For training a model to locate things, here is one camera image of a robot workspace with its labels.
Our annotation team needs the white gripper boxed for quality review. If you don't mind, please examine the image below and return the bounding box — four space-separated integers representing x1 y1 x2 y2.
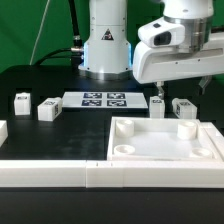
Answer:
133 18 224 99

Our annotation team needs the white square tabletop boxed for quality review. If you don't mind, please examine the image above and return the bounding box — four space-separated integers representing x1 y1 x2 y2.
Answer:
107 117 222 162

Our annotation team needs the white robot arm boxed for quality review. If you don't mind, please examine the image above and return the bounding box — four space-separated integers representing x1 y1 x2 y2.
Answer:
79 0 224 86

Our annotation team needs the white marker sheet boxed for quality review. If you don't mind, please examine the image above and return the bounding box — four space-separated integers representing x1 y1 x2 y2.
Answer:
63 92 148 109

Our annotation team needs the white U-shaped fence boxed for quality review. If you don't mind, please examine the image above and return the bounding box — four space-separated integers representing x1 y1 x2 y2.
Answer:
0 122 224 188

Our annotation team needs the black cable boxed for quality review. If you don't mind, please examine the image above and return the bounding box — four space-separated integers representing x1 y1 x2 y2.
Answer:
33 0 84 67

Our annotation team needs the white thin cable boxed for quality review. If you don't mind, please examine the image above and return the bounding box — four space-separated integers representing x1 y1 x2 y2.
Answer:
29 0 52 66

